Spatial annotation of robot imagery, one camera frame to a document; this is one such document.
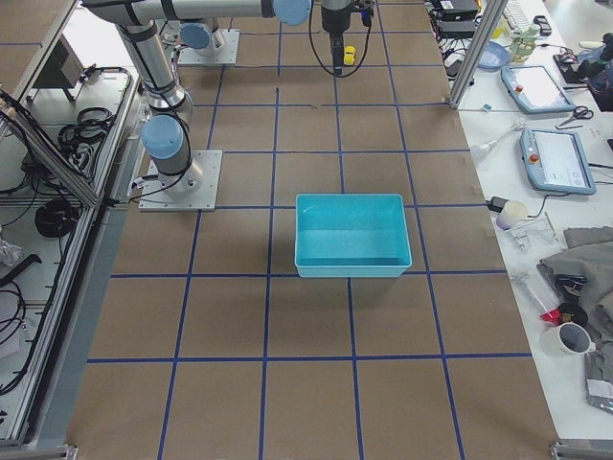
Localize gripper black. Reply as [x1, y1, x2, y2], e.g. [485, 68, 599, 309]
[320, 0, 352, 77]

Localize yellow beetle toy car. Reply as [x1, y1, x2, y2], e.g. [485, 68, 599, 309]
[343, 45, 356, 66]

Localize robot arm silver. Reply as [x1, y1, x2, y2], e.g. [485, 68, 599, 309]
[82, 1, 311, 197]
[176, 1, 360, 77]

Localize blue bowl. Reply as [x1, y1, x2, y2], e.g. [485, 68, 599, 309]
[478, 41, 510, 72]

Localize teal plastic bin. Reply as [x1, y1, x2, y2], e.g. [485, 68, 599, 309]
[294, 194, 413, 278]

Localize upper teach pendant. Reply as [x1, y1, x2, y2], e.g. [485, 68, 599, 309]
[500, 65, 576, 114]

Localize teach pendant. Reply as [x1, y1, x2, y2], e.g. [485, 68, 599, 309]
[519, 128, 597, 196]
[500, 65, 576, 114]

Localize black power adapter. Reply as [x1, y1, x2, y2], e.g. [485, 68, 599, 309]
[486, 196, 509, 214]

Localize purple white cup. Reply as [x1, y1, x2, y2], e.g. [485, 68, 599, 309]
[495, 200, 528, 230]

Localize lower teach pendant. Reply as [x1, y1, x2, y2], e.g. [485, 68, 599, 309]
[519, 128, 597, 196]

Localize black scissors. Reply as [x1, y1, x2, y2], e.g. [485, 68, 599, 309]
[555, 105, 594, 129]

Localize grey cloth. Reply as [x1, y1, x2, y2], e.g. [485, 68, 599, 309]
[535, 225, 613, 344]

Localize white mug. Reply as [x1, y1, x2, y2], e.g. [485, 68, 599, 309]
[540, 322, 596, 357]

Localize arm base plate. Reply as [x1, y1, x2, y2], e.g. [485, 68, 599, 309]
[138, 149, 222, 212]
[178, 24, 240, 67]

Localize aluminium frame post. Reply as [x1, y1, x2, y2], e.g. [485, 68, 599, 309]
[447, 0, 508, 109]

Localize black cable coil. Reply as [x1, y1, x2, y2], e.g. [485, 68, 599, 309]
[34, 196, 78, 240]

